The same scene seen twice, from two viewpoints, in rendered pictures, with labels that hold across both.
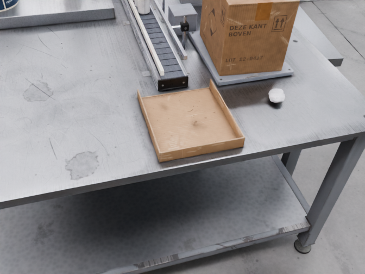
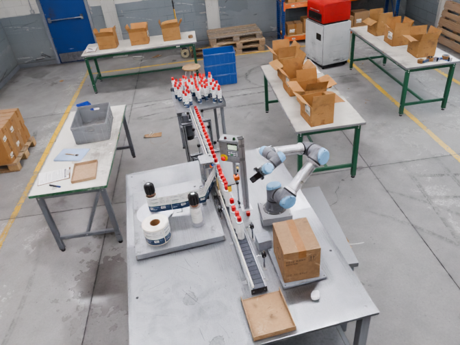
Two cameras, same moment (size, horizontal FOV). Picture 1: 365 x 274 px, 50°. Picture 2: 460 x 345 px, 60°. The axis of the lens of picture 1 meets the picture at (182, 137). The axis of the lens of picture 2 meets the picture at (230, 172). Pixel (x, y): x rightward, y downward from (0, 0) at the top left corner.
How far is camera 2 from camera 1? 1.44 m
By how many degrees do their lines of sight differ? 12
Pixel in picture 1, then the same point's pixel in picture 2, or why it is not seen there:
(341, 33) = (391, 196)
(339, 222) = not seen: outside the picture
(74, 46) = (204, 264)
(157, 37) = (250, 258)
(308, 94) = (334, 291)
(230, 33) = (287, 265)
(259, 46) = (303, 267)
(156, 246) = not seen: outside the picture
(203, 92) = (275, 294)
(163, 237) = not seen: outside the picture
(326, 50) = (348, 257)
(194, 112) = (270, 309)
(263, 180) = (323, 333)
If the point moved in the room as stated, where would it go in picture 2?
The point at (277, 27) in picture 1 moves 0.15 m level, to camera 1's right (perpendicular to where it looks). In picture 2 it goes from (311, 259) to (336, 259)
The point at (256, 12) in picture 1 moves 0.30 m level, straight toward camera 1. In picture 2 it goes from (298, 254) to (291, 294)
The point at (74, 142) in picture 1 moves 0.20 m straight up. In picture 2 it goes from (211, 330) to (207, 309)
